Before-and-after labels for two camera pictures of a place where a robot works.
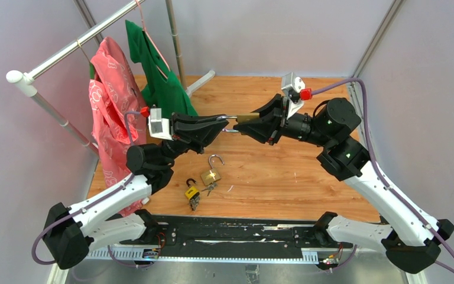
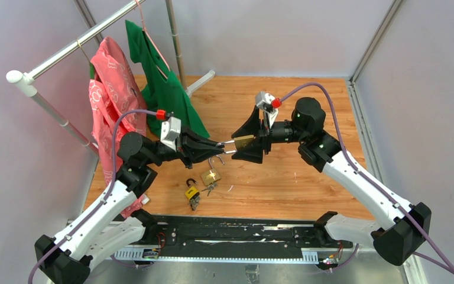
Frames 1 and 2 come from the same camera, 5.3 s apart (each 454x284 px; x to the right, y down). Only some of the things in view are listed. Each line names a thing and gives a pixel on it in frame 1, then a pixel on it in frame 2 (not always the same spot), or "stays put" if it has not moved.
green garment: [162, 89] stays put
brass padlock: [213, 175] stays put
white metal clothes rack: [26, 80] stays put
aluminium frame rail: [356, 92] stays put
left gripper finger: [197, 140] -> [197, 158]
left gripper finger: [183, 124] -> [189, 138]
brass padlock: [240, 118] -> [242, 143]
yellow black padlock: [193, 195] stays put
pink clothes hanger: [151, 42] stays put
